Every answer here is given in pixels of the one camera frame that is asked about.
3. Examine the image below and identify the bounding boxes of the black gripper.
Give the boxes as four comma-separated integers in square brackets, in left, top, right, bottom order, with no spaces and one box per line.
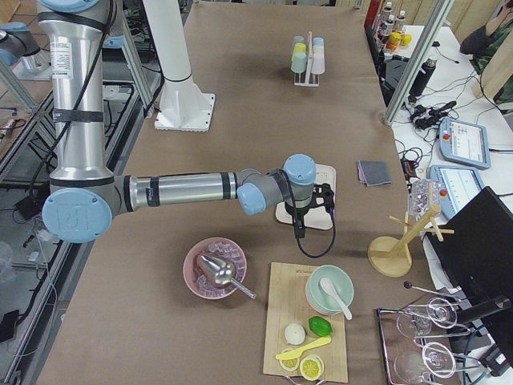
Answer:
[285,197,317,239]

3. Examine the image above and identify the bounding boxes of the beige rabbit tray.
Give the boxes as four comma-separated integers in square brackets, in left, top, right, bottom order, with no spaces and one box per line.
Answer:
[275,164,337,230]

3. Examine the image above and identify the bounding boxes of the green cup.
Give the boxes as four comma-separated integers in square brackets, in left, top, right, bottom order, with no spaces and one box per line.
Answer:
[291,52,308,74]

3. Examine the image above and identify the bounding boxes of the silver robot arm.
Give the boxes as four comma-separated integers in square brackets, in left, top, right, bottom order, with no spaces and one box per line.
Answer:
[1,22,52,81]
[38,1,320,243]

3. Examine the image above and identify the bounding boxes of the clear glass cup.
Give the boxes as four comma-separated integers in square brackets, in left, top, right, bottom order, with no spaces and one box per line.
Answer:
[408,179,441,219]

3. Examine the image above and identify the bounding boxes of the white cup rack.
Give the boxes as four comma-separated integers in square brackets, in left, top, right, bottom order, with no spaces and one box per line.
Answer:
[291,31,321,87]

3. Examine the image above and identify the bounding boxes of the pink cup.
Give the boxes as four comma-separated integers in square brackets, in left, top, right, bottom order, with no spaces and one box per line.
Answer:
[311,53,325,75]

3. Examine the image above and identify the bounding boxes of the cream white cup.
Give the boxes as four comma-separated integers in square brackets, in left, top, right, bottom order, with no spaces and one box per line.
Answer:
[313,45,324,56]

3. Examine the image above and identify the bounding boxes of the yellow cup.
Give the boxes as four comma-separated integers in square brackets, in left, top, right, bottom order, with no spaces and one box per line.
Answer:
[292,43,307,57]

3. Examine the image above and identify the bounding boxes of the blue cup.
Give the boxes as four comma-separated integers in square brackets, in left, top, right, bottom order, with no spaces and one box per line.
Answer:
[313,37,324,46]

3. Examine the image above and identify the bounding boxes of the white ceramic spoon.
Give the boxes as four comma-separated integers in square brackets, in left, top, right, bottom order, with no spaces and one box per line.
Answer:
[320,278,353,321]

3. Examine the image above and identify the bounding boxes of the stacked green bowls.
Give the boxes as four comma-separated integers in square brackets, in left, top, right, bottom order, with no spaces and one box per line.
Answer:
[305,265,354,315]

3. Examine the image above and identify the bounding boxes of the grey folded cloths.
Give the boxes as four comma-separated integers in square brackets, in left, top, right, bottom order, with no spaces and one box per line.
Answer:
[357,160,392,187]

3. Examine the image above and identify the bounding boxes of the metal ice scoop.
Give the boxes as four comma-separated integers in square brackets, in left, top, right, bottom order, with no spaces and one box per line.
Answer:
[196,253,257,299]

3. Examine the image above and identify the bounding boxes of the wooden mug tree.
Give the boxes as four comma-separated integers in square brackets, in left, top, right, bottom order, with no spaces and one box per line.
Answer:
[367,205,454,278]

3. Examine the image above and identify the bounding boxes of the green lime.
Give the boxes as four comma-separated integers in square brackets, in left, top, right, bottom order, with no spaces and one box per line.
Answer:
[308,316,333,337]

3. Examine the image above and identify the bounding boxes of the wooden cutting board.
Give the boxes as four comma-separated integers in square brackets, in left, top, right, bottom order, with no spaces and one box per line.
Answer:
[263,262,349,383]

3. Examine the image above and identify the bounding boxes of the white garlic bulb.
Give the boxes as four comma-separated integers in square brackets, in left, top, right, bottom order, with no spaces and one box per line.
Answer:
[284,322,306,346]

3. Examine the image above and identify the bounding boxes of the pink ice bowl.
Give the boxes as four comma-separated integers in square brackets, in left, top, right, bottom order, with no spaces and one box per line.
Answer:
[183,237,247,300]

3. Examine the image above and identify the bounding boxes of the yellow plastic knife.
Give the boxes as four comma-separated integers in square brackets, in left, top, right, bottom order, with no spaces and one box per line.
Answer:
[275,335,332,360]

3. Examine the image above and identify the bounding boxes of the lemon half slice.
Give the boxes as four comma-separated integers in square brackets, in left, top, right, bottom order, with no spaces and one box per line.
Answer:
[279,357,300,372]

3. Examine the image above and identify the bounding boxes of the blue teach pendant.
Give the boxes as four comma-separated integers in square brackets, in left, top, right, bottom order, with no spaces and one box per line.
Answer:
[438,117,491,169]
[428,165,485,220]

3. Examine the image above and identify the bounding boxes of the wine glass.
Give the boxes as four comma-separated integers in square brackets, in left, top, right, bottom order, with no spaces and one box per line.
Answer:
[394,342,456,384]
[396,298,457,338]

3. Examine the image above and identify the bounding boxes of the black monitor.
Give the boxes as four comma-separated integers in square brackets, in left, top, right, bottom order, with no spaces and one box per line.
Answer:
[427,187,512,356]

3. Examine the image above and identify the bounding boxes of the black water bottle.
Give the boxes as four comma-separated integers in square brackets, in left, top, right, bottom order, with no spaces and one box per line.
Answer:
[408,55,438,103]

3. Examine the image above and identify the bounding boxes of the seated person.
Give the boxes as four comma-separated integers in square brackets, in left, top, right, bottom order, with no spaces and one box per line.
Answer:
[460,1,512,74]

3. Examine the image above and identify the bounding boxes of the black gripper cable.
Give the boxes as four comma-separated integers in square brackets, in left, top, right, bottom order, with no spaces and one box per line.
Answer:
[276,168,337,258]

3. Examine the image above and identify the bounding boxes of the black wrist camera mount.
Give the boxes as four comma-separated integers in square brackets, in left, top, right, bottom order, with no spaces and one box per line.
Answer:
[310,183,335,215]

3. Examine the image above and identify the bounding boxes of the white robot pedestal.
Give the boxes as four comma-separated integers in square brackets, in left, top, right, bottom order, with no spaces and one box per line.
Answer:
[143,0,216,132]

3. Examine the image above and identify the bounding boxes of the wire glass rack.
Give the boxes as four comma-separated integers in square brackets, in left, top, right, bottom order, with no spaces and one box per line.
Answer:
[376,308,489,384]

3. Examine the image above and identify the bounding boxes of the aluminium frame post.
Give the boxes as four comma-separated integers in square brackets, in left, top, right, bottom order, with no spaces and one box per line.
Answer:
[383,0,454,126]

